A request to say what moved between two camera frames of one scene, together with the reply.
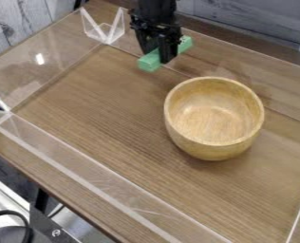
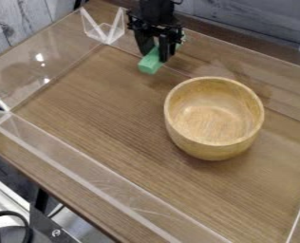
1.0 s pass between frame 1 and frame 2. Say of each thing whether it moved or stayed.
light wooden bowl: stayed
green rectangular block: moved
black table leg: stayed
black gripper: stayed
